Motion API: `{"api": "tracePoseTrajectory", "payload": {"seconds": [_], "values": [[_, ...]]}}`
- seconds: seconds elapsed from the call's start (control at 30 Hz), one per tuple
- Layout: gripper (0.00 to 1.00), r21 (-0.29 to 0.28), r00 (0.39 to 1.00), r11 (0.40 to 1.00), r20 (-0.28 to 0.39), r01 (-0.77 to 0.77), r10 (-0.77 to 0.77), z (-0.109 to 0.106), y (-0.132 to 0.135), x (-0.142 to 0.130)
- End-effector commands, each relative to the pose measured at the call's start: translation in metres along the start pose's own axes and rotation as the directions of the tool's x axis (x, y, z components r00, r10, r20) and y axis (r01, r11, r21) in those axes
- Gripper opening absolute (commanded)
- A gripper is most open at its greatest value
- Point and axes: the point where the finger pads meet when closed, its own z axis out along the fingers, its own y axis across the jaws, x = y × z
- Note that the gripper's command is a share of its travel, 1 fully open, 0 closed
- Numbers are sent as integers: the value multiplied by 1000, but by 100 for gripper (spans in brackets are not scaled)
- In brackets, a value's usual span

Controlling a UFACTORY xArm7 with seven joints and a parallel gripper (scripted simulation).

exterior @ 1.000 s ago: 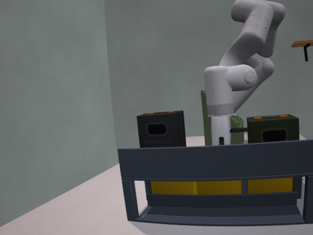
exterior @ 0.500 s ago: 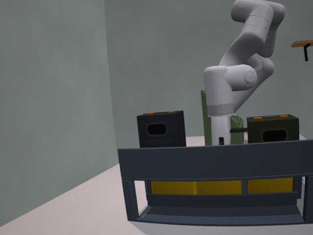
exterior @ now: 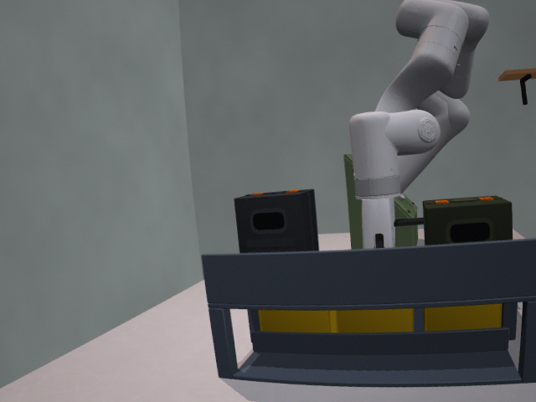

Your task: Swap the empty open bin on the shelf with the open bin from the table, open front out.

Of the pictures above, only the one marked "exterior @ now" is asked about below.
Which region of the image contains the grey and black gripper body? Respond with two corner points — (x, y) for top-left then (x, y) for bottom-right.
(356, 193), (401, 249)

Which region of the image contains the dark grey metal shelf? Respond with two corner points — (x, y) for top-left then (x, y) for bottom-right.
(201, 238), (536, 387)

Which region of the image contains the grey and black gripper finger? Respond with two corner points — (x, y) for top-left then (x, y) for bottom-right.
(375, 234), (384, 248)

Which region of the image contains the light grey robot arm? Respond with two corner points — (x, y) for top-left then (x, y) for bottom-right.
(349, 0), (489, 201)

